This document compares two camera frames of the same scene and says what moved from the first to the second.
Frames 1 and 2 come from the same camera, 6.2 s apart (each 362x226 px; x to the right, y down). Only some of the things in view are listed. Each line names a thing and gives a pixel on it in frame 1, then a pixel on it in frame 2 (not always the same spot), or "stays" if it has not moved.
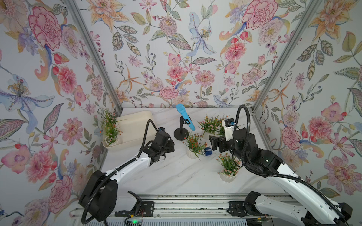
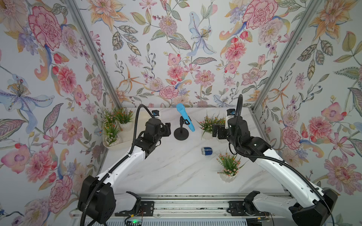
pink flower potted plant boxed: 111,129 stays
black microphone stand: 181,133 stays
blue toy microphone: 181,108 stays
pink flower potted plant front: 231,166 stays
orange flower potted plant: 193,141 -> 125,118
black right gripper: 222,141 -> 222,130
